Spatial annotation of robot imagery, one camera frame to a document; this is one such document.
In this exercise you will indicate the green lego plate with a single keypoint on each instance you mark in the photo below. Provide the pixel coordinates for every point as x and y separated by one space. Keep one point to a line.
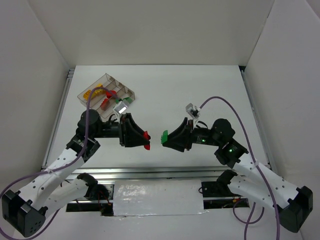
128 99

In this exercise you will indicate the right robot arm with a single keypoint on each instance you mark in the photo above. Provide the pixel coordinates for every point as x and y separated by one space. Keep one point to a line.
245 176

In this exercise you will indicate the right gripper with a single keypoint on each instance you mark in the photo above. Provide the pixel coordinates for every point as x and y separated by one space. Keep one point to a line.
188 135

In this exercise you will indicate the red rectangular lego brick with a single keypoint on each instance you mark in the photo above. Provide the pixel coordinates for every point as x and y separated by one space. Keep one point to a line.
105 104

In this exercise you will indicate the white cover panel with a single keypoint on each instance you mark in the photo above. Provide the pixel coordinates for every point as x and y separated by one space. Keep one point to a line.
157 198

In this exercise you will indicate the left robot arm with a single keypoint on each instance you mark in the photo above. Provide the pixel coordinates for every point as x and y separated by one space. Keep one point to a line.
28 201

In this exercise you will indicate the small yellow lego brick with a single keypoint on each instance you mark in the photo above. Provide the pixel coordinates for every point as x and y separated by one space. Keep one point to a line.
99 92

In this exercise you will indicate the green half-round lego brick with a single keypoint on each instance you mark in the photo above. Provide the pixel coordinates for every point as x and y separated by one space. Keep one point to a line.
164 137

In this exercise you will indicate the red half-round lego brick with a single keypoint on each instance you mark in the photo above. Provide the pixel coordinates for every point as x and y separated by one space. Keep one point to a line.
148 138

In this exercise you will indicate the clear compartment organizer tray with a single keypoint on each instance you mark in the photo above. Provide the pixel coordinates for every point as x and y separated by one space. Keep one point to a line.
111 84

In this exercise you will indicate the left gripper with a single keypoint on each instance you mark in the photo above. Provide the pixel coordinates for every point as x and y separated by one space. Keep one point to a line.
123 130

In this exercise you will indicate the yellow rounded lego brick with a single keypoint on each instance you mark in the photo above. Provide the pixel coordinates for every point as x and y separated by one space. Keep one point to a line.
87 94

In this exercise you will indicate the red rounded lego brick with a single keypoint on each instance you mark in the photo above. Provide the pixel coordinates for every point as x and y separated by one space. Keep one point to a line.
110 94

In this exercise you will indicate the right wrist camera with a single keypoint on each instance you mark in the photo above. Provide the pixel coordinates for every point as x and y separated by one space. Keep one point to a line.
194 112

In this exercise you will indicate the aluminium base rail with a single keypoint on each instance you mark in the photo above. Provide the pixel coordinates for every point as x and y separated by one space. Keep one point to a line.
204 173

